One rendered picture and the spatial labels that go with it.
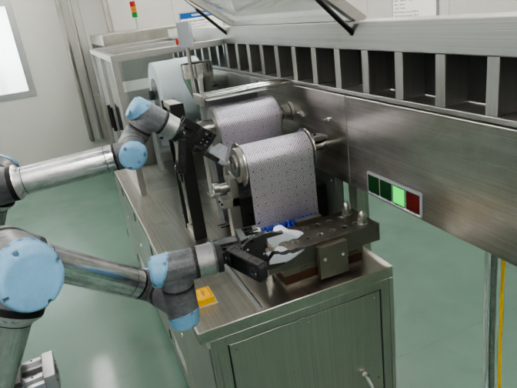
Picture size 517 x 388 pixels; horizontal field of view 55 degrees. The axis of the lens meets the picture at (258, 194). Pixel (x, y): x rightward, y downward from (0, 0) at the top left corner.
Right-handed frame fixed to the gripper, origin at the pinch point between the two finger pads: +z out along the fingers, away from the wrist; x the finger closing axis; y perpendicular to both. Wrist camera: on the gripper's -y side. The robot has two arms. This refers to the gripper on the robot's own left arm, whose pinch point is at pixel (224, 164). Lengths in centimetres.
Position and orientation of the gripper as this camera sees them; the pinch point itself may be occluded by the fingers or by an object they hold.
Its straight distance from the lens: 164.1
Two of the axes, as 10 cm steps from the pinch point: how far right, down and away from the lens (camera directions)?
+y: 5.0, -8.7, -0.6
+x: -3.8, -2.8, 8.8
